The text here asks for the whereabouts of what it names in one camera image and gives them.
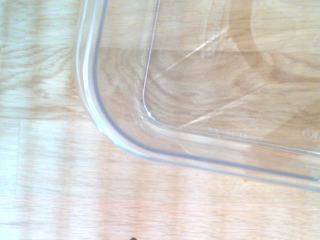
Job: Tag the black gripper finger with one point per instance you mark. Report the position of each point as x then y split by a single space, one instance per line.
133 238

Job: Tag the clear plastic container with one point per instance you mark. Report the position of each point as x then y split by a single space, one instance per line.
225 87

